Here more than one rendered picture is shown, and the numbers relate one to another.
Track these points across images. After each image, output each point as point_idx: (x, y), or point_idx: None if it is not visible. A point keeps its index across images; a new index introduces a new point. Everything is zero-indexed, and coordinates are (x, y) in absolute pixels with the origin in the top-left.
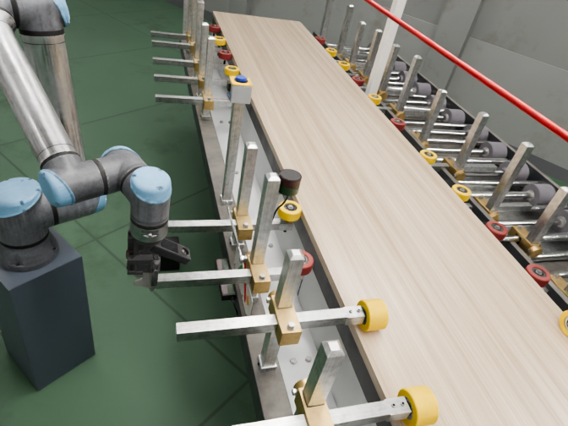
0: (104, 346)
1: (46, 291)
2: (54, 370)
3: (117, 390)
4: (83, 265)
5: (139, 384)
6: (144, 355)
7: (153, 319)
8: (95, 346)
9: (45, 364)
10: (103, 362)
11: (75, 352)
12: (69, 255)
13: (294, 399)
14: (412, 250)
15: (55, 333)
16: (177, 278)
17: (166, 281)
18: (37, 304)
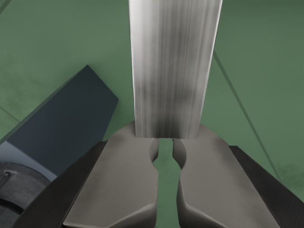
0: (78, 57)
1: (65, 150)
2: (107, 94)
3: (121, 45)
4: (19, 128)
5: (116, 26)
6: (86, 21)
7: (41, 9)
8: (80, 64)
9: (107, 105)
10: (94, 57)
11: (92, 83)
12: (11, 152)
13: None
14: None
15: (89, 111)
16: (197, 4)
17: (203, 91)
18: (78, 149)
